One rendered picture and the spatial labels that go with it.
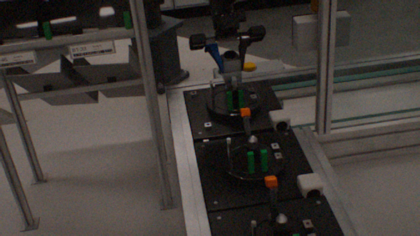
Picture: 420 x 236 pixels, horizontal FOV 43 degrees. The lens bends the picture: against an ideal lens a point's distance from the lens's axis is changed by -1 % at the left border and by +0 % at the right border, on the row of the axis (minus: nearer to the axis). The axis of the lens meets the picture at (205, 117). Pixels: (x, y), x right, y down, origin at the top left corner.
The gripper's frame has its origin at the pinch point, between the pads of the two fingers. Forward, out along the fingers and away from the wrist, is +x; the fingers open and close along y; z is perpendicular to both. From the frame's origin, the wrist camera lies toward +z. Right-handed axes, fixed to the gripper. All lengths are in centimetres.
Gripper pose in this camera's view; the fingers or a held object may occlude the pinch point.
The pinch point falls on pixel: (230, 58)
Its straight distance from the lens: 131.0
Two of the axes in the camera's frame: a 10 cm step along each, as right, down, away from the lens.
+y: 9.9, -1.5, 0.9
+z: 0.6, -1.5, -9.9
